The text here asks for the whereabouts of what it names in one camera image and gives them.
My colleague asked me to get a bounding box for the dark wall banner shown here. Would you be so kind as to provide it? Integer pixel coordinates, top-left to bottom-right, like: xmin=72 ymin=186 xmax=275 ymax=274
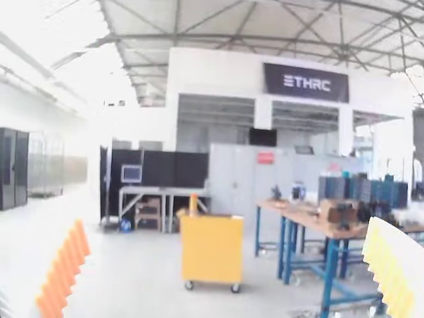
xmin=262 ymin=62 xmax=350 ymax=103

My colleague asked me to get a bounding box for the blue-legged workbench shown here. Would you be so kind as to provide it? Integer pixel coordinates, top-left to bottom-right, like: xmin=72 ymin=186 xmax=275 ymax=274
xmin=280 ymin=198 xmax=424 ymax=318
xmin=254 ymin=197 xmax=321 ymax=258

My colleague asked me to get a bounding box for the grey metal table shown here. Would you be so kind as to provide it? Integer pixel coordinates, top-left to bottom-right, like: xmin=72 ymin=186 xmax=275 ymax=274
xmin=118 ymin=184 xmax=213 ymax=233

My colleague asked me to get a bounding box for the yellow-orange wheeled cart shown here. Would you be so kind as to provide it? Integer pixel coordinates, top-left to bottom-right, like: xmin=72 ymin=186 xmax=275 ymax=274
xmin=180 ymin=194 xmax=245 ymax=294

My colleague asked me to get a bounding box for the black tall cabinet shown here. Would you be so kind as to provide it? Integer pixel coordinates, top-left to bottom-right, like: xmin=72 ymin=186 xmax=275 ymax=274
xmin=0 ymin=127 xmax=30 ymax=211

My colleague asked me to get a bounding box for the grey metal cabinet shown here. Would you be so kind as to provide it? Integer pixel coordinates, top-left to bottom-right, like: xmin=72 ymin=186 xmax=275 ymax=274
xmin=208 ymin=142 xmax=295 ymax=229

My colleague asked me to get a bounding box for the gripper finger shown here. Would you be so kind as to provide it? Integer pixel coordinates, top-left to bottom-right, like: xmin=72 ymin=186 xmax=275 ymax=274
xmin=360 ymin=216 xmax=424 ymax=318
xmin=0 ymin=218 xmax=92 ymax=318

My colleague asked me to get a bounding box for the black partition panel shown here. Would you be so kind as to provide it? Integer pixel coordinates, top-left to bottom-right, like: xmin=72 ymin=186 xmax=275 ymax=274
xmin=99 ymin=145 xmax=210 ymax=226

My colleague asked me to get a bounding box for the small monitor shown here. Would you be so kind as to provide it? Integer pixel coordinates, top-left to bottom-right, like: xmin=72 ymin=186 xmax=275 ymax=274
xmin=120 ymin=164 xmax=144 ymax=184

